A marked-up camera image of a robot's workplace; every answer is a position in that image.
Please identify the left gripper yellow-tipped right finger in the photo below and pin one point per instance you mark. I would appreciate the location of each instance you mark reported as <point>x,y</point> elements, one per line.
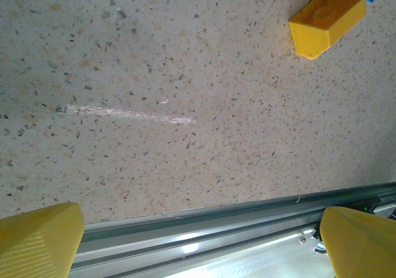
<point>362,247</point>

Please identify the yellow lego brick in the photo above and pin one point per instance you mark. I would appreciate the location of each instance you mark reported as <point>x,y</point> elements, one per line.
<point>325,24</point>

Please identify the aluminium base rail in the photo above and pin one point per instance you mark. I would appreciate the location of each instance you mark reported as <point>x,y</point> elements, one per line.
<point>216,241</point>

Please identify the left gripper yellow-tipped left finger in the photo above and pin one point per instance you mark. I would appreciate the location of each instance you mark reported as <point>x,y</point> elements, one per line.
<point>34,244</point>

